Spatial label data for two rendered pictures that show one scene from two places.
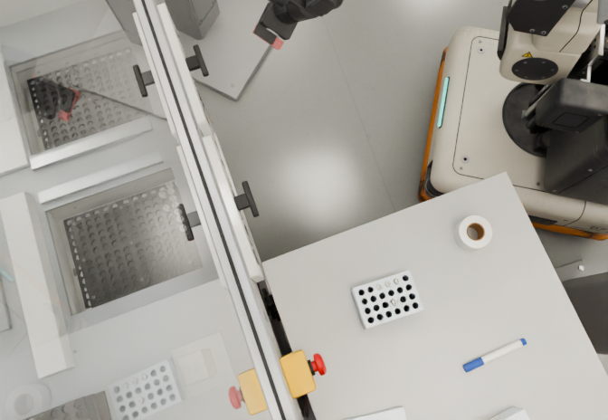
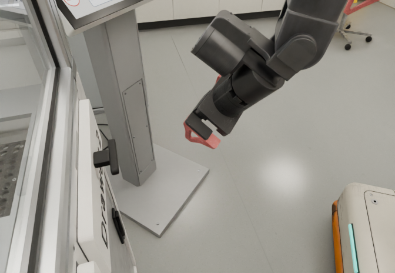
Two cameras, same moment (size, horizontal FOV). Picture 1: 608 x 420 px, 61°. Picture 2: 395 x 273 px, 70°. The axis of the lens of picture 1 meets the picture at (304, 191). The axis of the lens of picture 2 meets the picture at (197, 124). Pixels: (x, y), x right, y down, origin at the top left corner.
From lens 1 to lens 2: 0.68 m
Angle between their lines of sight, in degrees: 34
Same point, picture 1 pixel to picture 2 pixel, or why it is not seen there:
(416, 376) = not seen: outside the picture
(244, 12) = (174, 169)
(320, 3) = (293, 48)
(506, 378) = not seen: outside the picture
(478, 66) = (377, 215)
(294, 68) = (210, 212)
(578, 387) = not seen: outside the picture
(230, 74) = (157, 214)
